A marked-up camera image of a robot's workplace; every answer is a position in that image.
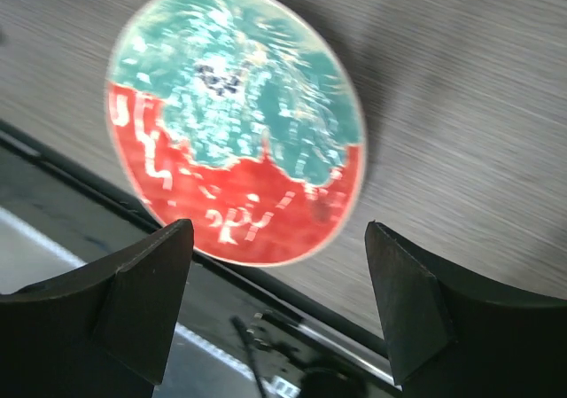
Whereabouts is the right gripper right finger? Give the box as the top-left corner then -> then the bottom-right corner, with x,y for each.
365,222 -> 566,398

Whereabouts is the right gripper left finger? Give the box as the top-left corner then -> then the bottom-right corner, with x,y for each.
1,219 -> 194,397

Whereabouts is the red and teal floral plate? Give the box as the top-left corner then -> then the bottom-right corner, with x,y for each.
105,0 -> 367,267

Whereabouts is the aluminium rail frame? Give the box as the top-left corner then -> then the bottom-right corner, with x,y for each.
0,206 -> 302,398

